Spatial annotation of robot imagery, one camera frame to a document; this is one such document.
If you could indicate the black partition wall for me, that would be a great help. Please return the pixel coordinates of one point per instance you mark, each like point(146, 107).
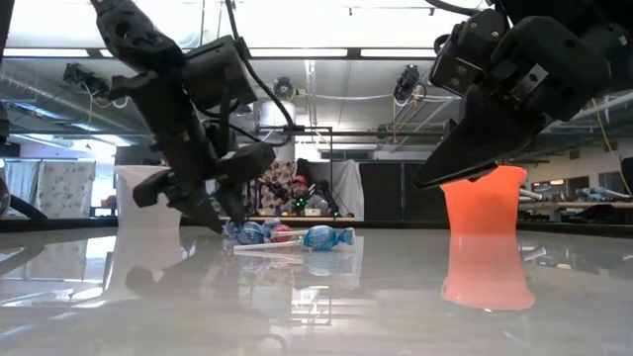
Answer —
point(386, 190)

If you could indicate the white hanging cloth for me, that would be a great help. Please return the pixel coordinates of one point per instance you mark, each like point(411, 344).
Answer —
point(20, 180)

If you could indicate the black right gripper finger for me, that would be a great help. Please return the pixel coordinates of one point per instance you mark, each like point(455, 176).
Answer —
point(475, 143)

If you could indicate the orange halloween bucket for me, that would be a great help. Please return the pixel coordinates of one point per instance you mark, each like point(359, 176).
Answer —
point(487, 203)

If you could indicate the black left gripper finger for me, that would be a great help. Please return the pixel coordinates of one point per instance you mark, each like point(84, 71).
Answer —
point(232, 203)
point(200, 207)

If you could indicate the black metal rack frame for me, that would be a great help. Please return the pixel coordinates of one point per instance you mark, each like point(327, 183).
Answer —
point(316, 128)

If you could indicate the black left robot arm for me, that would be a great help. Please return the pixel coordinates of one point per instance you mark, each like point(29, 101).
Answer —
point(163, 99)

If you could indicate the grey draped cloth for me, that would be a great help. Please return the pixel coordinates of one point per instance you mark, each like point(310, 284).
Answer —
point(346, 178)

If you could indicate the blue wrapped lollipop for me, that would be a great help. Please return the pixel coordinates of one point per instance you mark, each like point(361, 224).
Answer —
point(231, 229)
point(271, 223)
point(321, 237)
point(250, 234)

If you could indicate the white cylindrical tank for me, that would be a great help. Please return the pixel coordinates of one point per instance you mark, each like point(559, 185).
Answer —
point(272, 116)

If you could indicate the white skull print bucket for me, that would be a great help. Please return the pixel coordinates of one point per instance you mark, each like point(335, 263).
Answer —
point(126, 198)

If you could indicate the floral patterned cloth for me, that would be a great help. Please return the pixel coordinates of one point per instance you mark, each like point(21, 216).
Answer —
point(277, 173)
point(64, 188)

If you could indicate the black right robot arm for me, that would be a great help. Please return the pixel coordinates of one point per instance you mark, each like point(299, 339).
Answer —
point(569, 10)

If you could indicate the person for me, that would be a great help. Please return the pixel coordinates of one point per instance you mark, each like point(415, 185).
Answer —
point(301, 195)

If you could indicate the pile of wrapped lollipops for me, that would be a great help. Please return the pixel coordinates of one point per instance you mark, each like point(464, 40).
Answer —
point(281, 232)

